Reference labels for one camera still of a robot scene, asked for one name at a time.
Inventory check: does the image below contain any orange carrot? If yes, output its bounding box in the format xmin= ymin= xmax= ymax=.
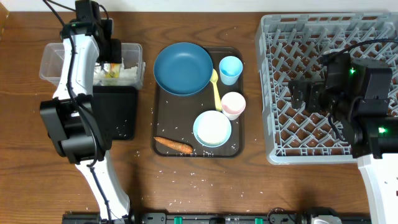
xmin=154 ymin=136 xmax=193 ymax=154

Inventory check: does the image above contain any yellow plastic spoon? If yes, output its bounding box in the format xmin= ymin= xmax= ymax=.
xmin=210 ymin=69 xmax=222 ymax=111

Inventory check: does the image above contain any black plastic bin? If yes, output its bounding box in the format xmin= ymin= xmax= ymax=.
xmin=93 ymin=86 xmax=138 ymax=141

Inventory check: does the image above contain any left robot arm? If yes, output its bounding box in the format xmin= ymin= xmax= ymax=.
xmin=40 ymin=1 xmax=135 ymax=223

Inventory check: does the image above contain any left black cable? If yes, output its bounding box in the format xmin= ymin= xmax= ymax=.
xmin=42 ymin=0 xmax=113 ymax=224

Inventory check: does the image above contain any yellow green snack wrapper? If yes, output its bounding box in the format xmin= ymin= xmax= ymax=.
xmin=103 ymin=63 xmax=122 ymax=78

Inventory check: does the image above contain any dark brown serving tray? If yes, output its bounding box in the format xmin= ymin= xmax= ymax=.
xmin=151 ymin=47 xmax=244 ymax=158

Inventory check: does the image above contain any clear plastic waste bin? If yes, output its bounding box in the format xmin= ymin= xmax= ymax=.
xmin=39 ymin=43 xmax=146 ymax=90

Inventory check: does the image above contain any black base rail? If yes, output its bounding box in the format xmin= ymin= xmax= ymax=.
xmin=61 ymin=212 xmax=374 ymax=224

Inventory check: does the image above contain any light blue bowl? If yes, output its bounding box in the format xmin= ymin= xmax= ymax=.
xmin=193 ymin=110 xmax=233 ymax=148

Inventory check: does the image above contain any light blue plastic cup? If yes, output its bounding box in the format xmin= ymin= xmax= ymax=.
xmin=219 ymin=56 xmax=243 ymax=85

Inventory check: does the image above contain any right black cable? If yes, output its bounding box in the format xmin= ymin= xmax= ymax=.
xmin=320 ymin=39 xmax=398 ymax=66

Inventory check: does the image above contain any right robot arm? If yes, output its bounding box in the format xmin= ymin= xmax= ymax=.
xmin=288 ymin=52 xmax=397 ymax=223

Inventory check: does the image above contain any pink white plastic cup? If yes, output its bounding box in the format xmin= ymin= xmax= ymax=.
xmin=221 ymin=92 xmax=246 ymax=121

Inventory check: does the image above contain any black cable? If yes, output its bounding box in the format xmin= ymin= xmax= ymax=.
xmin=320 ymin=39 xmax=398 ymax=66
xmin=42 ymin=0 xmax=113 ymax=224

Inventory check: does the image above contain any dark blue plate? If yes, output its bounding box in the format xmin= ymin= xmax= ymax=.
xmin=154 ymin=42 xmax=213 ymax=96

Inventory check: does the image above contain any white tissue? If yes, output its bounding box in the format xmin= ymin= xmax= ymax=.
xmin=119 ymin=66 xmax=139 ymax=82
xmin=93 ymin=63 xmax=106 ymax=85

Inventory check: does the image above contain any grey dishwasher rack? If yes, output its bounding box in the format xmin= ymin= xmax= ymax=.
xmin=255 ymin=12 xmax=397 ymax=165

